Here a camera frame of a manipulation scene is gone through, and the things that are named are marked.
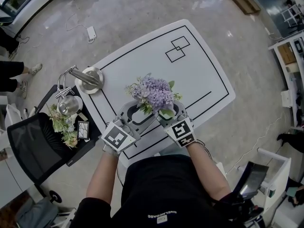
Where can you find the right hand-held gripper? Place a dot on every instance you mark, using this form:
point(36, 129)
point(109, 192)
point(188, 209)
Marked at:
point(180, 132)

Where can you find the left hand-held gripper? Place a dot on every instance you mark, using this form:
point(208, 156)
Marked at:
point(117, 139)

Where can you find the purple hydrangea flowers bouquet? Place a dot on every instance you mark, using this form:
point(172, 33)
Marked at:
point(154, 91)

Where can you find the silver metal vase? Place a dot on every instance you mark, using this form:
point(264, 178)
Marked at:
point(89, 79)

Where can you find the person's right forearm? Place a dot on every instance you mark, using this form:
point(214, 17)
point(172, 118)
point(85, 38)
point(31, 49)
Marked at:
point(206, 170)

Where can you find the person's left forearm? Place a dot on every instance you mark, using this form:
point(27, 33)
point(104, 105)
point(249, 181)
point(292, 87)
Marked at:
point(102, 174)

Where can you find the silver metal cup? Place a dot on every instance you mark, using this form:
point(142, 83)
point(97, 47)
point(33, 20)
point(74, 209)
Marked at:
point(67, 104)

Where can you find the pale green flower bunch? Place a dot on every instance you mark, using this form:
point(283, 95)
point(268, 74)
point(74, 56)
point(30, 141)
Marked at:
point(62, 127)

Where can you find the person's black shirt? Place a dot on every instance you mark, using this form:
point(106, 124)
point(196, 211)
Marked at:
point(161, 193)

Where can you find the white power adapter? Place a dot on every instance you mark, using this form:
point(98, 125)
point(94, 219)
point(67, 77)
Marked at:
point(91, 33)

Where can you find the dark tablet screen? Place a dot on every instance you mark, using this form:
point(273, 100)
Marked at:
point(253, 178)

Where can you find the black mesh office chair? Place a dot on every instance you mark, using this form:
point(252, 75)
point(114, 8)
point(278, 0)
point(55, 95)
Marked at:
point(35, 146)

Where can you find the white side table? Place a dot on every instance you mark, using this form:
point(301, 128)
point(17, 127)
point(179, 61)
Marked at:
point(280, 167)

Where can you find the white bag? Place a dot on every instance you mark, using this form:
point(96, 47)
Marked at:
point(13, 117)

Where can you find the white shelf unit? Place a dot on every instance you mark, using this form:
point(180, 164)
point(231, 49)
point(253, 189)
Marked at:
point(288, 56)

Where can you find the grey cloth bag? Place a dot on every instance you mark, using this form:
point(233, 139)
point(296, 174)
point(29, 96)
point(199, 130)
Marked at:
point(35, 212)

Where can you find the black picture frame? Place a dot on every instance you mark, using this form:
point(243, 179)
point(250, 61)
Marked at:
point(83, 130)

